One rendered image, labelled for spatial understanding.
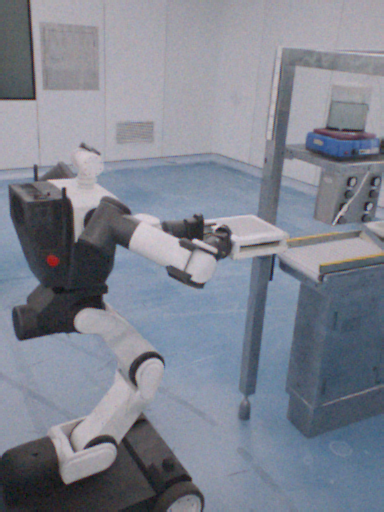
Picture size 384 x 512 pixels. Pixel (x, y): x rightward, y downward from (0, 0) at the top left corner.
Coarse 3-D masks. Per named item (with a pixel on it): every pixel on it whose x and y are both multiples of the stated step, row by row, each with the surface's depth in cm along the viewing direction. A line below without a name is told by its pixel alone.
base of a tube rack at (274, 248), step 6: (210, 234) 218; (258, 246) 209; (264, 246) 210; (270, 246) 210; (276, 246) 211; (282, 246) 212; (240, 252) 203; (246, 252) 204; (252, 252) 205; (258, 252) 206; (264, 252) 208; (270, 252) 209; (276, 252) 211; (234, 258) 202; (240, 258) 203
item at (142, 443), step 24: (144, 432) 235; (24, 456) 197; (48, 456) 199; (120, 456) 224; (144, 456) 222; (168, 456) 220; (0, 480) 197; (24, 480) 195; (48, 480) 200; (96, 480) 213; (120, 480) 213; (144, 480) 214; (168, 480) 209; (0, 504) 206; (24, 504) 199; (48, 504) 201; (72, 504) 202; (96, 504) 203; (120, 504) 203; (144, 504) 207
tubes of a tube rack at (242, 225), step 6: (222, 222) 216; (228, 222) 216; (234, 222) 216; (240, 222) 218; (246, 222) 218; (252, 222) 219; (234, 228) 209; (240, 228) 211; (246, 228) 211; (252, 228) 211; (258, 228) 212; (264, 228) 212
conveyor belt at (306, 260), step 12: (348, 240) 261; (360, 240) 262; (288, 252) 242; (300, 252) 243; (312, 252) 244; (324, 252) 245; (336, 252) 246; (348, 252) 247; (360, 252) 248; (372, 252) 249; (288, 264) 239; (300, 264) 233; (312, 264) 231; (312, 276) 226
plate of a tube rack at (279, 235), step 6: (240, 216) 227; (246, 216) 228; (252, 216) 228; (204, 222) 217; (210, 222) 217; (264, 222) 222; (210, 228) 213; (216, 228) 211; (276, 228) 216; (252, 234) 209; (258, 234) 208; (264, 234) 208; (270, 234) 209; (276, 234) 209; (282, 234) 210; (288, 234) 211; (234, 240) 200; (240, 240) 201; (246, 240) 202; (252, 240) 203; (258, 240) 204; (264, 240) 206; (270, 240) 207; (276, 240) 209; (234, 246) 200
